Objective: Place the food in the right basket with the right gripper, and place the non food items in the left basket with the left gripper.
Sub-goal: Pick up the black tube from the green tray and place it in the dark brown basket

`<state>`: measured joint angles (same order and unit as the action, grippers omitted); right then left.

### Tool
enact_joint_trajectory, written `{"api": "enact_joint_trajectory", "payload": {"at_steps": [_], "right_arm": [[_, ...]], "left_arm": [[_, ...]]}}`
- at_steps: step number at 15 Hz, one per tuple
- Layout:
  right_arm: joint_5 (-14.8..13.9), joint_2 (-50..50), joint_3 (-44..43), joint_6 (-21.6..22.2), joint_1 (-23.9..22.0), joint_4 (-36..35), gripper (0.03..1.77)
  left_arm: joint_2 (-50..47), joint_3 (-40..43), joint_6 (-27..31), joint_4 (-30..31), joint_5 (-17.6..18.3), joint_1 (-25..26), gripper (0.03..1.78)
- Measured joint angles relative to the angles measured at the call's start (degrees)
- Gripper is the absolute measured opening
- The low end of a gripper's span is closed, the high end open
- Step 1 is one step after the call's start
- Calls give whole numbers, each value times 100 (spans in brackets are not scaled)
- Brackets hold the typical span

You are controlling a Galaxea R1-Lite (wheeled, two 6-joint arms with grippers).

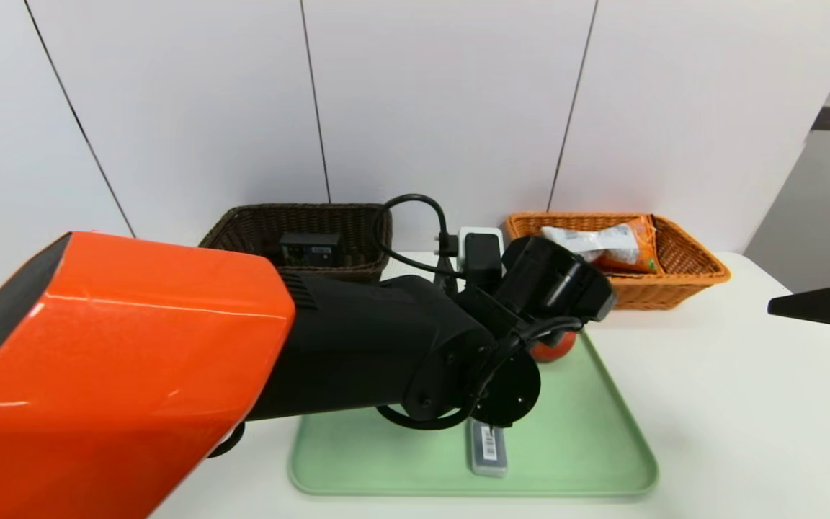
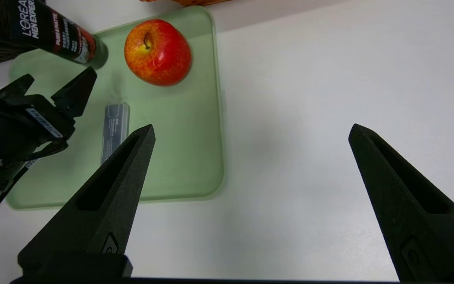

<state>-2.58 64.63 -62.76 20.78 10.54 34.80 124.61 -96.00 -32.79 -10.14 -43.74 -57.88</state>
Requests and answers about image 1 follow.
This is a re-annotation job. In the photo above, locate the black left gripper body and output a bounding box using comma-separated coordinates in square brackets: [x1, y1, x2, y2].
[466, 417, 509, 477]

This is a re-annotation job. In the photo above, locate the orange snack bag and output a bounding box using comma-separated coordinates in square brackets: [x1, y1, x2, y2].
[540, 216, 661, 275]

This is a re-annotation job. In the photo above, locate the dark green pump bottle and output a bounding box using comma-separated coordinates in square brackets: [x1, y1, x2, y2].
[278, 232, 344, 267]

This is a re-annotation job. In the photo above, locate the orange wicker basket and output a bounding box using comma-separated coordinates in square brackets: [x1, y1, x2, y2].
[506, 213, 731, 311]

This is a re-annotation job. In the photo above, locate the dark brown wicker basket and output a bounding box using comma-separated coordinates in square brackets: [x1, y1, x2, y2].
[199, 203, 395, 283]

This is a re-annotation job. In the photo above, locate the clear plastic case with barcode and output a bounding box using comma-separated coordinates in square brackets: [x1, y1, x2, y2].
[470, 422, 509, 478]

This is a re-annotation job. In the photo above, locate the light green plastic tray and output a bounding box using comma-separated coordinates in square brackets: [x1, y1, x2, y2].
[288, 328, 659, 498]

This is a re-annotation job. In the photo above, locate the red apple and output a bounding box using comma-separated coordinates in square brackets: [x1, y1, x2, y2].
[530, 328, 578, 363]

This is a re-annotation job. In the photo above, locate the grey door panel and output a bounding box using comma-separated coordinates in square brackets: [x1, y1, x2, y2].
[743, 7, 830, 354]

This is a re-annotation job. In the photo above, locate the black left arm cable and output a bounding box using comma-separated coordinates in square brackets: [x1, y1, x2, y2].
[373, 193, 583, 433]

